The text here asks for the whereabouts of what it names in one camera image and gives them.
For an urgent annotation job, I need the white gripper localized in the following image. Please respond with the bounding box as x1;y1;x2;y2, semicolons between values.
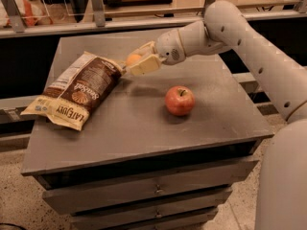
126;29;186;76

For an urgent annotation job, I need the brown chip bag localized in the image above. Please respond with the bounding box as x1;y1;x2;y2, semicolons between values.
21;52;125;131

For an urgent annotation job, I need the orange fruit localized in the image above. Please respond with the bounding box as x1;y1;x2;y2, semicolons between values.
126;54;141;66

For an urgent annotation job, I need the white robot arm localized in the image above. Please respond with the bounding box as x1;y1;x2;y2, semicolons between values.
126;1;307;230

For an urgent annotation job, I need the orange white bag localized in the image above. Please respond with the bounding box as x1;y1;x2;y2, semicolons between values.
0;0;45;27

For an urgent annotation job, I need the red apple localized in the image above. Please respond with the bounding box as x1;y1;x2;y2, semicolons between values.
165;86;196;116

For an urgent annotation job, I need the grey drawer cabinet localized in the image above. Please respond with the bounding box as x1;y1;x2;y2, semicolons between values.
20;26;275;230

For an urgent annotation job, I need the top drawer knob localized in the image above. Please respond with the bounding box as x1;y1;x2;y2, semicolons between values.
154;184;164;195

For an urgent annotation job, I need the drawer knob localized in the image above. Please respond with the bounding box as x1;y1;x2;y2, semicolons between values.
155;211;163;219
154;184;164;195

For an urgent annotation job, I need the lower drawer knob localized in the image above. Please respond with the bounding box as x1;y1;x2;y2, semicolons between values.
155;211;163;219

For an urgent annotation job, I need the metal railing frame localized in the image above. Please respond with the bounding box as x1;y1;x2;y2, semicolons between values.
0;0;300;38

